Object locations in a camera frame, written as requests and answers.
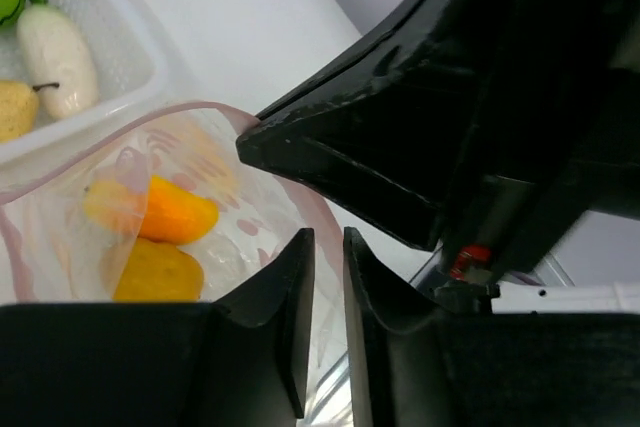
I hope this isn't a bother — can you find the orange fake fruit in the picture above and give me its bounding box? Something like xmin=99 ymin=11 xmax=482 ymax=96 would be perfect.
xmin=111 ymin=238 xmax=204 ymax=302

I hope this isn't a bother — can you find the pale yellow fake pear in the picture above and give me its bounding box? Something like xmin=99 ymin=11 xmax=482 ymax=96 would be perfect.
xmin=0 ymin=80 xmax=60 ymax=143

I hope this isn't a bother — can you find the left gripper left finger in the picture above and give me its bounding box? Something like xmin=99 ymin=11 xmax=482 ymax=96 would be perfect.
xmin=1 ymin=228 xmax=315 ymax=426

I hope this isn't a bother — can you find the clear plastic perforated bin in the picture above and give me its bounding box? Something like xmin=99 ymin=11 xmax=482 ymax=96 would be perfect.
xmin=1 ymin=0 xmax=170 ymax=163

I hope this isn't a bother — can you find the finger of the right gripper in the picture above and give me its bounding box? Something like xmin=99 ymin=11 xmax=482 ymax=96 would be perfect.
xmin=236 ymin=0 xmax=496 ymax=250

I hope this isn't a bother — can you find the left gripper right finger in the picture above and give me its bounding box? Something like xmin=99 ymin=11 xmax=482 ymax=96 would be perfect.
xmin=343 ymin=228 xmax=639 ymax=426

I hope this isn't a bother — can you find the yellow fake banana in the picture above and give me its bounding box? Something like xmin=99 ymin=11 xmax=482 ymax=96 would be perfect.
xmin=82 ymin=176 xmax=219 ymax=245

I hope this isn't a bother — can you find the clear zip top bag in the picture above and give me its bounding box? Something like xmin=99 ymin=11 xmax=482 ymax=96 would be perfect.
xmin=1 ymin=103 xmax=344 ymax=426

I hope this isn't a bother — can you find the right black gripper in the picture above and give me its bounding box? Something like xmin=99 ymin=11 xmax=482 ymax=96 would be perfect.
xmin=434 ymin=0 xmax=639 ymax=296

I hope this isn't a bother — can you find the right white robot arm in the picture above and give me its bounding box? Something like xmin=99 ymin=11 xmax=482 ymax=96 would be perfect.
xmin=236 ymin=0 xmax=639 ymax=312

